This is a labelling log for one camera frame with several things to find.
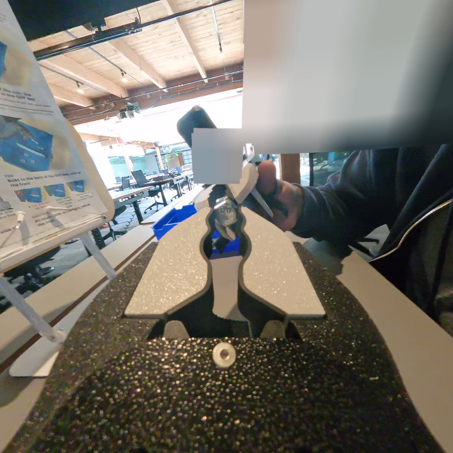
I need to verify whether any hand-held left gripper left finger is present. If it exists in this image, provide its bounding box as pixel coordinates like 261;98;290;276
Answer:
124;207;214;317

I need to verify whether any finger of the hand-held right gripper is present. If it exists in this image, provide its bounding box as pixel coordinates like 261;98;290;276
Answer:
192;183;214;211
226;164;260;206

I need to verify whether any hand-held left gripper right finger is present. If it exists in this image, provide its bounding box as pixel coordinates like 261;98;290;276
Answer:
237;207;327;318

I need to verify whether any steel bolt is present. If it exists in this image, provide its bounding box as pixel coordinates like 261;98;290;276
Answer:
214;197;237;227

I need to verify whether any blue plastic bin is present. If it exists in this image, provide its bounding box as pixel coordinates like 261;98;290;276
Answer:
152;205;242;256

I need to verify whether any person's right forearm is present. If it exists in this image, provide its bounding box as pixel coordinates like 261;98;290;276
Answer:
289;144;425;245

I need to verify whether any person's right hand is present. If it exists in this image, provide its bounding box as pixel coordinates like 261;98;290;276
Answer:
244;159;306;233

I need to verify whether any ceiling mounted device cluster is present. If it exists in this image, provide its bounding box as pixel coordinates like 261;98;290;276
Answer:
117;103;140;121

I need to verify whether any office desk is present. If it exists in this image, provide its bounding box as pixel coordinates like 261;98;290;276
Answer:
108;186;154;223

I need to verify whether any wooden document stand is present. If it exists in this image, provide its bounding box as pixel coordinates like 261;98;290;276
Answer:
0;117;117;377

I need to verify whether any person's dark zip jacket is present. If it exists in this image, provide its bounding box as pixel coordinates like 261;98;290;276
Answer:
368;144;453;338

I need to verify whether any printed instruction sheet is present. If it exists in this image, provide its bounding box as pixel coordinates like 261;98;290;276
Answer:
0;0;108;259

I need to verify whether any black wall screen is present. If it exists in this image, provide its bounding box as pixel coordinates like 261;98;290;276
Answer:
309;151;354;186

